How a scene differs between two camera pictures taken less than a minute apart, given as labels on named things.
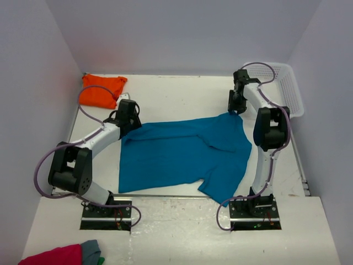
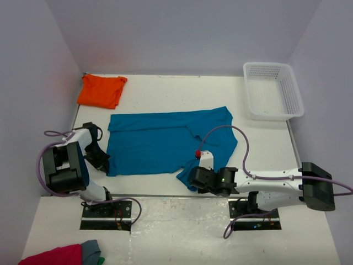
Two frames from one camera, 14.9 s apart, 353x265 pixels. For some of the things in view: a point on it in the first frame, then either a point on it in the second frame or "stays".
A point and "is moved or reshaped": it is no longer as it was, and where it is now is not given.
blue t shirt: (204, 151) is moved or reshaped
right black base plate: (254, 214) stays
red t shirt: (70, 254) stays
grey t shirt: (90, 252) stays
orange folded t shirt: (100, 96) stays
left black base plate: (96, 217) stays
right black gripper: (234, 107) → (200, 190)
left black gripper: (137, 123) → (102, 164)
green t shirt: (101, 260) stays
